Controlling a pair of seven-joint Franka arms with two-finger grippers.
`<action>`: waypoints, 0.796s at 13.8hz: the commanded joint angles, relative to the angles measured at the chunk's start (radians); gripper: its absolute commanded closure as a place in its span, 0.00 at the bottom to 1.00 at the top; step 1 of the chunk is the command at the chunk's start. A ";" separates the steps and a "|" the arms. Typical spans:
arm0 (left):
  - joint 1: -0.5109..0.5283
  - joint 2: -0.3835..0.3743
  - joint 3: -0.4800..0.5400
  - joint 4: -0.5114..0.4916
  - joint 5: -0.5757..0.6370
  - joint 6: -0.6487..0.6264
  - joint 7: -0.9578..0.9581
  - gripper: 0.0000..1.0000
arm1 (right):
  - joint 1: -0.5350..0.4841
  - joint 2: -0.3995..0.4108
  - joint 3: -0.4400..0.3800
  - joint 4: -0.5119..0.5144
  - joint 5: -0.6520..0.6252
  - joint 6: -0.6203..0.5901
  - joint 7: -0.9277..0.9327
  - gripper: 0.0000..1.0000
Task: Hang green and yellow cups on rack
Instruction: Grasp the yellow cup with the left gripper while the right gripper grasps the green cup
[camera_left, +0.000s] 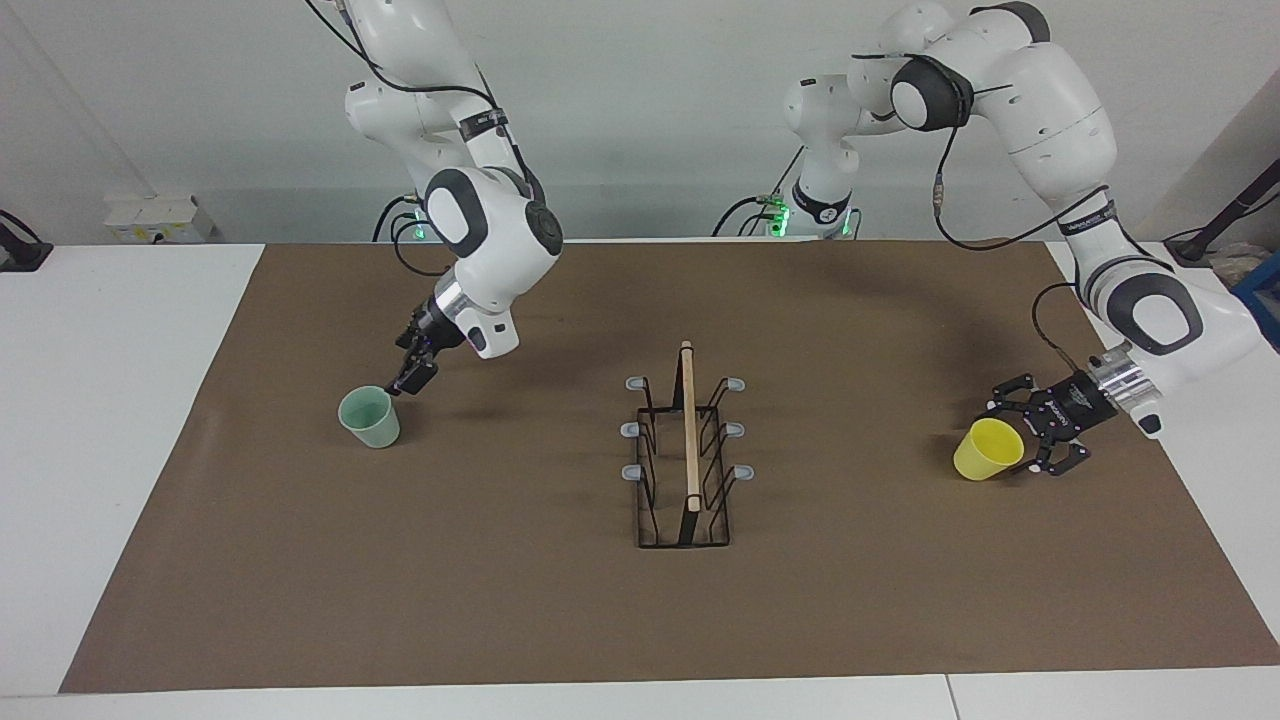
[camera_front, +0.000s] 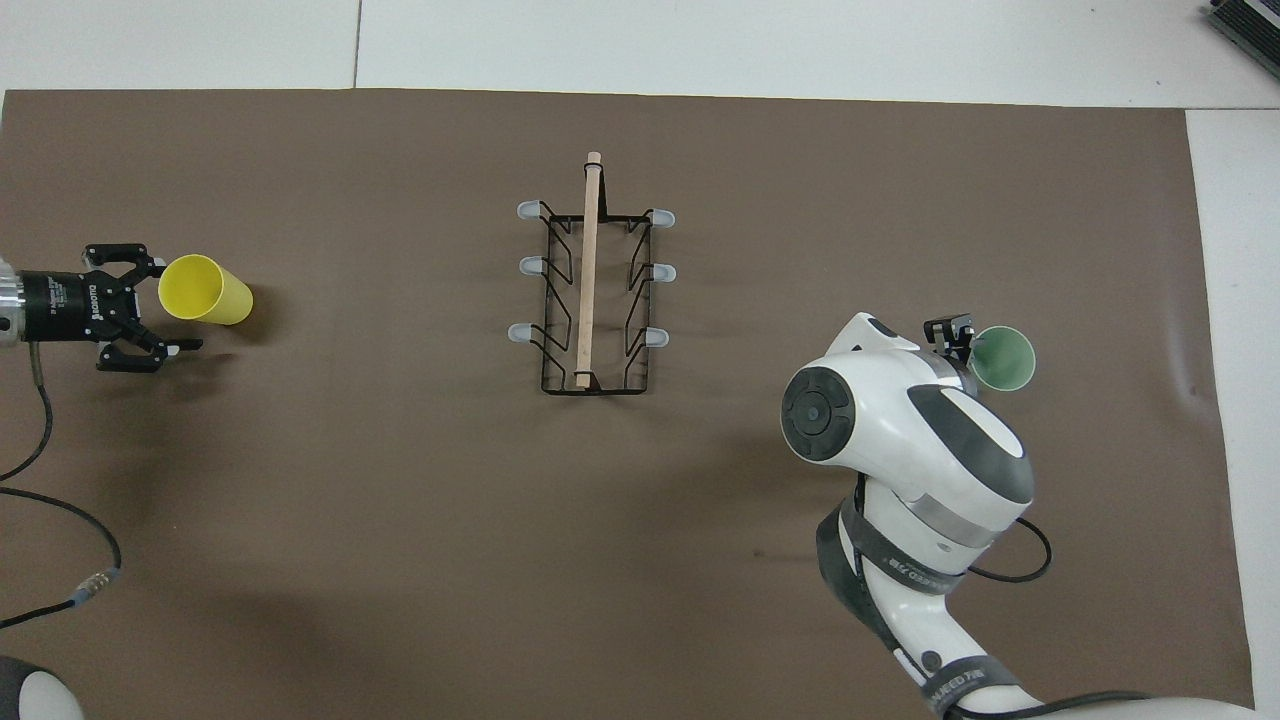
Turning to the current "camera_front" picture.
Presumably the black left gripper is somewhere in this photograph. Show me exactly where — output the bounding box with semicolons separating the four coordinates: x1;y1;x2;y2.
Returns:
20;243;205;375

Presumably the pale green plastic cup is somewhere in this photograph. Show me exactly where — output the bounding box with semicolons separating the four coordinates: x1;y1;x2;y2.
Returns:
968;326;1037;392

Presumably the yellow plastic cup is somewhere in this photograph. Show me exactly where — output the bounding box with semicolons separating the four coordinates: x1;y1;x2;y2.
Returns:
158;254;254;326

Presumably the grey ribbed device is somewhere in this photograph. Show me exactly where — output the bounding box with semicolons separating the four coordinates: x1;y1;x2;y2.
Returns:
1203;0;1280;51

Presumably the brown table mat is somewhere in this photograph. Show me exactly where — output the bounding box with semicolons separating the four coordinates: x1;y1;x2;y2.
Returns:
0;88;1256;720

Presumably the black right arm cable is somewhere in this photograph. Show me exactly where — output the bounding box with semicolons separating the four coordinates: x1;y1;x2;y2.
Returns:
950;514;1161;720

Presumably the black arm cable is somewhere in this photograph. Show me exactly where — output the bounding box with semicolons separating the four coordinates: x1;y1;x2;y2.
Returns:
0;340;123;631
950;514;1161;720

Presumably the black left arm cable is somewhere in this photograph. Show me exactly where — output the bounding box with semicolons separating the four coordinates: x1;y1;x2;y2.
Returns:
0;340;123;631

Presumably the black wire cup rack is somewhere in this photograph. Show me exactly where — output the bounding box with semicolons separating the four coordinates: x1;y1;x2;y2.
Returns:
508;151;677;397

